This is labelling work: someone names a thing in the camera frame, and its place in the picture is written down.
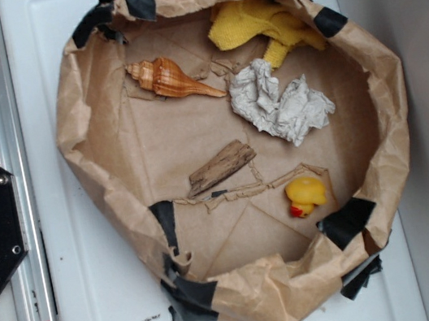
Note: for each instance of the brown wood chip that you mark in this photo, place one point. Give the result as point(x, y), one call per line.
point(225, 163)

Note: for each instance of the crumpled grey paper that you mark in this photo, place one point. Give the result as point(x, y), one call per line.
point(288, 115)

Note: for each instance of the orange striped conch shell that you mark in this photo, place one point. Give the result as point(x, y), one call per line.
point(164, 77)

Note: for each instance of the white tray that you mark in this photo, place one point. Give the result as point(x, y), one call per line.
point(96, 274)

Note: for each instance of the yellow rubber duck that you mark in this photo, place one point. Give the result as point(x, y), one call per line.
point(305, 193)

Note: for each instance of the aluminium frame rail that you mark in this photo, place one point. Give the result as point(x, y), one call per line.
point(31, 284)

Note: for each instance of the brown paper bag bin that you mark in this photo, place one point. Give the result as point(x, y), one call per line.
point(234, 252)

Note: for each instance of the yellow cloth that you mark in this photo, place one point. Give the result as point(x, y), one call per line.
point(234, 23)

